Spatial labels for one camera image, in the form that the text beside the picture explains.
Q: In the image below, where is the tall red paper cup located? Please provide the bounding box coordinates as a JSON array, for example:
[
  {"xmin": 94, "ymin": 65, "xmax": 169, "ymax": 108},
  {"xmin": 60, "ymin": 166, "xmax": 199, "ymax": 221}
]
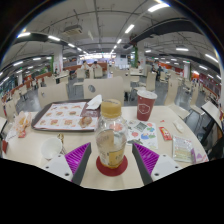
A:
[{"xmin": 136, "ymin": 89, "xmax": 158, "ymax": 122}]

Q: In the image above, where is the group of beige chairs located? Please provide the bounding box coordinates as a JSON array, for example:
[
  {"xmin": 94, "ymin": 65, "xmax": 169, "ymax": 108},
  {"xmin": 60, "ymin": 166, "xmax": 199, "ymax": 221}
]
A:
[{"xmin": 0, "ymin": 64, "xmax": 224, "ymax": 111}]

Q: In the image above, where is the brown fried food piece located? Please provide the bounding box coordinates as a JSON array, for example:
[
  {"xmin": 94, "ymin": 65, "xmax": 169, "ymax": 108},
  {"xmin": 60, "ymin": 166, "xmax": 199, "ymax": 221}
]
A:
[{"xmin": 79, "ymin": 115, "xmax": 94, "ymax": 129}]

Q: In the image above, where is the group of ceiling lights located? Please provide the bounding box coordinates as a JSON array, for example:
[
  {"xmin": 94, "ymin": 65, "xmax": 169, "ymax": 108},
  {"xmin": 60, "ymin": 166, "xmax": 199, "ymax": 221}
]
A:
[{"xmin": 0, "ymin": 1, "xmax": 224, "ymax": 84}]

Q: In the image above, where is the white red-patterned paper cup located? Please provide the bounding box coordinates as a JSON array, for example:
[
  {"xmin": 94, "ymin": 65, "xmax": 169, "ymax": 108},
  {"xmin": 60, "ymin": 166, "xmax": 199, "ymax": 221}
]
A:
[{"xmin": 40, "ymin": 137, "xmax": 64, "ymax": 161}]

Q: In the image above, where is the flat red card holder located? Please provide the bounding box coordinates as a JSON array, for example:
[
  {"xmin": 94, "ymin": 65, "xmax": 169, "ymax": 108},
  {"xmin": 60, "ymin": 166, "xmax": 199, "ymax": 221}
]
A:
[{"xmin": 1, "ymin": 139, "xmax": 8, "ymax": 154}]

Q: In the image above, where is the ceiling air conditioner unit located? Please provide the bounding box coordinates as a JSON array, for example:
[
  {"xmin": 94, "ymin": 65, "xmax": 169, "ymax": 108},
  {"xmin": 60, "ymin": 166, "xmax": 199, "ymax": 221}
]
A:
[{"xmin": 62, "ymin": 24, "xmax": 84, "ymax": 37}]

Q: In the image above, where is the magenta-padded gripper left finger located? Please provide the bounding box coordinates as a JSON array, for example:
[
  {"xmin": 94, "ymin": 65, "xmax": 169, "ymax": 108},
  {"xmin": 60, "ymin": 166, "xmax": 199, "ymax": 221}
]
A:
[{"xmin": 41, "ymin": 142, "xmax": 92, "ymax": 186}]

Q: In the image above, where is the white paper napkin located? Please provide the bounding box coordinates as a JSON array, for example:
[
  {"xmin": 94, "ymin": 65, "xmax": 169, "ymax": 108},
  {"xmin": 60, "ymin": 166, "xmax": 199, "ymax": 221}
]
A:
[{"xmin": 85, "ymin": 94, "xmax": 103, "ymax": 111}]

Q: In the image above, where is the beige chair with black frame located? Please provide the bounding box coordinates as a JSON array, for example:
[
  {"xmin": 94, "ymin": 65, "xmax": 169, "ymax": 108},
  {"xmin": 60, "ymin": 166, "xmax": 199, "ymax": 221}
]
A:
[{"xmin": 200, "ymin": 100, "xmax": 224, "ymax": 133}]

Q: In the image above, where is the printed paper tray liner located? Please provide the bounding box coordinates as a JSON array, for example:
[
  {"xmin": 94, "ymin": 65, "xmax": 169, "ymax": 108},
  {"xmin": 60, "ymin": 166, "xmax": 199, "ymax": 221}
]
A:
[{"xmin": 34, "ymin": 101, "xmax": 99, "ymax": 130}]

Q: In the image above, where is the clear plastic wipe packet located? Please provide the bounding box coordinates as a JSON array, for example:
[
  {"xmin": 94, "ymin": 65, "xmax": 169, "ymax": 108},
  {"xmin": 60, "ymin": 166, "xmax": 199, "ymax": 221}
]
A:
[{"xmin": 172, "ymin": 134, "xmax": 195, "ymax": 164}]

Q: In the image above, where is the paper bag of fried snacks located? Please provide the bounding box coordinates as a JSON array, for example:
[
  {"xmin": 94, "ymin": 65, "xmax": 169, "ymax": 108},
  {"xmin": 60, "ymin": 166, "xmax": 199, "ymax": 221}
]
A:
[{"xmin": 4, "ymin": 110, "xmax": 33, "ymax": 141}]

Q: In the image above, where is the person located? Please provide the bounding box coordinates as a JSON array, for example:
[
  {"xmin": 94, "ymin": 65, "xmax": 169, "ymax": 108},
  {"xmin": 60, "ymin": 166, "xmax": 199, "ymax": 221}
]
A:
[
  {"xmin": 155, "ymin": 65, "xmax": 165, "ymax": 81},
  {"xmin": 80, "ymin": 59, "xmax": 90, "ymax": 72},
  {"xmin": 92, "ymin": 60, "xmax": 103, "ymax": 71}
]

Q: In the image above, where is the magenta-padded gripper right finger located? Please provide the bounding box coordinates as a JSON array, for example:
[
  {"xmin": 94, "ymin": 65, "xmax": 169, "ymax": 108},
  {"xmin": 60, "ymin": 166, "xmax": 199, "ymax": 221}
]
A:
[{"xmin": 132, "ymin": 142, "xmax": 184, "ymax": 186}]

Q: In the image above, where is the small white sachet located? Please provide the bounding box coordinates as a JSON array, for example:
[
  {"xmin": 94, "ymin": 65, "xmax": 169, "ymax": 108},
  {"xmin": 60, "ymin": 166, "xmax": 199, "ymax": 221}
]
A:
[{"xmin": 172, "ymin": 120, "xmax": 185, "ymax": 134}]

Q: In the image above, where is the dark brown food tray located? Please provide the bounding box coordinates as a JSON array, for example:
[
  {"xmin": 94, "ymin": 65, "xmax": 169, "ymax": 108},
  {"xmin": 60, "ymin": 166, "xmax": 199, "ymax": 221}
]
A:
[{"xmin": 30, "ymin": 98, "xmax": 102, "ymax": 132}]

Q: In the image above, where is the plain beige chair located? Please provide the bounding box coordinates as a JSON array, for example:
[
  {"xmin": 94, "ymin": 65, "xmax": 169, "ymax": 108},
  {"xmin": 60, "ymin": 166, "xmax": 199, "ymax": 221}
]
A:
[{"xmin": 163, "ymin": 78, "xmax": 193, "ymax": 121}]

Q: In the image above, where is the beige chair with round hole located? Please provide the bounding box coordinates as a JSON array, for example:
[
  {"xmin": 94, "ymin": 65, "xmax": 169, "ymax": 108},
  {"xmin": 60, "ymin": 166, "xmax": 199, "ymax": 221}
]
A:
[
  {"xmin": 82, "ymin": 76, "xmax": 125, "ymax": 108},
  {"xmin": 37, "ymin": 82, "xmax": 69, "ymax": 108}
]

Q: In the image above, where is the clear bottle with yellow cap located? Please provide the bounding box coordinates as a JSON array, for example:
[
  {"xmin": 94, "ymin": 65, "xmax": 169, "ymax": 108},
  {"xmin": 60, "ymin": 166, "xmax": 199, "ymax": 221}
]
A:
[{"xmin": 95, "ymin": 98, "xmax": 129, "ymax": 169}]

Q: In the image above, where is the flat round red coaster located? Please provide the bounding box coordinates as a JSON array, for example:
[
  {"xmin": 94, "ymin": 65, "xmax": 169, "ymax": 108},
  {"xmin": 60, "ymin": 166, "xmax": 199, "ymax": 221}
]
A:
[{"xmin": 95, "ymin": 154, "xmax": 129, "ymax": 177}]

